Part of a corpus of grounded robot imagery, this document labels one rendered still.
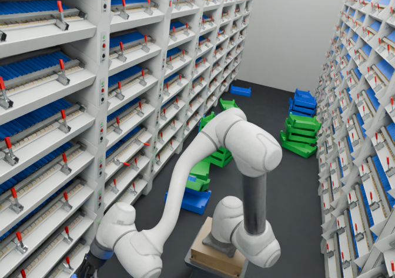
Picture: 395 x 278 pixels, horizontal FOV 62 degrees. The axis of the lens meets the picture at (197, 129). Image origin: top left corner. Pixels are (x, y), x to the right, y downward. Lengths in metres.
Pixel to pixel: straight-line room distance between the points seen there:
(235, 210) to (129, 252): 0.69
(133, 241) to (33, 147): 0.48
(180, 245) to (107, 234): 1.04
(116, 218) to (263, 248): 0.71
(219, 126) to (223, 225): 0.62
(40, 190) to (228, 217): 0.86
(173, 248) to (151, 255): 1.05
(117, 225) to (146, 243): 0.12
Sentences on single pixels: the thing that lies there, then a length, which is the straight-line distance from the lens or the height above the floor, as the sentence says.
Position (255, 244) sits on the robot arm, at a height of 0.52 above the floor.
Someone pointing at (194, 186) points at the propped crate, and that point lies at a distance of 2.42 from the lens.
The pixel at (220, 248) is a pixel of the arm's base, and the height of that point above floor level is 0.30.
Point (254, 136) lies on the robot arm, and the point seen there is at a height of 1.08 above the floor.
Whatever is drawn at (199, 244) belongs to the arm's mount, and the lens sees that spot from 1.84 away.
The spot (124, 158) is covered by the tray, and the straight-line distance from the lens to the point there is 1.97.
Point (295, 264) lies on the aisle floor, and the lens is 2.33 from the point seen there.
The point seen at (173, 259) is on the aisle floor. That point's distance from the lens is 2.12.
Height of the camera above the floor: 1.57
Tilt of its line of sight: 26 degrees down
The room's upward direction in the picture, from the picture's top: 10 degrees clockwise
